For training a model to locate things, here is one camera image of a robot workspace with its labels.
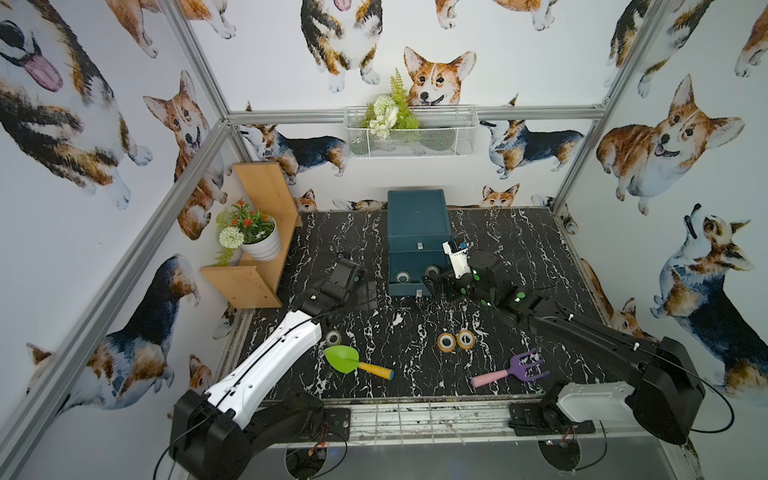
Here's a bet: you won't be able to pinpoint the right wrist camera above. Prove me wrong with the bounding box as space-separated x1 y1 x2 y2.
442 239 472 279

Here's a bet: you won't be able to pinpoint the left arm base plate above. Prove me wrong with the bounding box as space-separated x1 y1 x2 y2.
276 407 352 444

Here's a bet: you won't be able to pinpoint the purple pink toy fork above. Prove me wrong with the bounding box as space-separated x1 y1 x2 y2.
470 349 550 389

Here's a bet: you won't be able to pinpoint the teal drawer cabinet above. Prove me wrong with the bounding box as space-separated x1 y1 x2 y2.
386 189 454 298

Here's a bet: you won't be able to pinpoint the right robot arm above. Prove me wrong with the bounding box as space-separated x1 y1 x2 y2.
422 251 705 445

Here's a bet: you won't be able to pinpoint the green fern white flowers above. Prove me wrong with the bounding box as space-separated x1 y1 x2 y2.
361 70 420 139

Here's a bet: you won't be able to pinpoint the wooden corner shelf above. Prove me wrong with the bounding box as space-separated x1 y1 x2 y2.
201 162 301 309

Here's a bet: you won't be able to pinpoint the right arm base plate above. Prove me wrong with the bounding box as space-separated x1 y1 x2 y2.
508 402 596 437

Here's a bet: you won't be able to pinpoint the teal drawer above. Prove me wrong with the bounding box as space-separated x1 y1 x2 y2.
388 250 449 297

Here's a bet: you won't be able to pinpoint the green toy shovel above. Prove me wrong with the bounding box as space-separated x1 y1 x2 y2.
324 345 394 380

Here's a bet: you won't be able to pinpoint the orange tape roll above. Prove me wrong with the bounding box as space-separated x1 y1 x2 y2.
437 332 457 353
456 329 477 350

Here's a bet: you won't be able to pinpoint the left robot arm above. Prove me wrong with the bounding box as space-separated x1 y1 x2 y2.
160 258 376 479

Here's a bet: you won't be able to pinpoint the white wire wall basket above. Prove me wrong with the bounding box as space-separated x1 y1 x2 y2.
343 106 479 159

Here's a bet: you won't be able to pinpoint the white potted flower plant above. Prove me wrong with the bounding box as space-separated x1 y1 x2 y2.
216 199 282 266

